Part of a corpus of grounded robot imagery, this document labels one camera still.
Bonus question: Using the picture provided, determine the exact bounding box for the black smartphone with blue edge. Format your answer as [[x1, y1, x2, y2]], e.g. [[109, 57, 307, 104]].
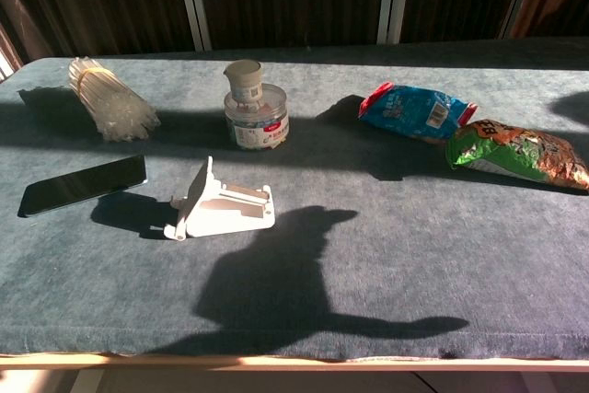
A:
[[17, 155, 149, 219]]

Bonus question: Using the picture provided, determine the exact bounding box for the white folding phone stand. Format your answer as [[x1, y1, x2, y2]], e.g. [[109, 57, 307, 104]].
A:
[[163, 156, 277, 241]]

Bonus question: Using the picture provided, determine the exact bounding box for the clear plastic jar with label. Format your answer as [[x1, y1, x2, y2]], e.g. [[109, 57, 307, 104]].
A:
[[223, 82, 292, 152]]

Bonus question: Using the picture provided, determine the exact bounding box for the small grey paper cup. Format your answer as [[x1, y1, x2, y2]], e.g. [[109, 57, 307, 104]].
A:
[[223, 59, 265, 104]]

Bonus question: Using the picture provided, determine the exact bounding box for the blue-grey table cloth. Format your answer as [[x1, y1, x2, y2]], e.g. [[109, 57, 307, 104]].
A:
[[0, 36, 589, 363]]

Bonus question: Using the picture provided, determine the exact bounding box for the blue snack bag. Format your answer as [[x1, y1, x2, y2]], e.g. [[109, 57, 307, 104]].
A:
[[357, 81, 479, 143]]

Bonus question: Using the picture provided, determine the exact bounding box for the bundle of clear plastic sticks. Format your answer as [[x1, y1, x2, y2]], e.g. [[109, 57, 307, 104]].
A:
[[68, 56, 162, 143]]

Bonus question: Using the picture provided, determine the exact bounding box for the green and orange snack bag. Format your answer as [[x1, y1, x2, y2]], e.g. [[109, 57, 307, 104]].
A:
[[445, 118, 589, 191]]

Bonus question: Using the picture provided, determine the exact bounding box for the yellow rubber band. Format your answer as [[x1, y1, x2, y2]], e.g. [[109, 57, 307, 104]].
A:
[[76, 66, 122, 93]]

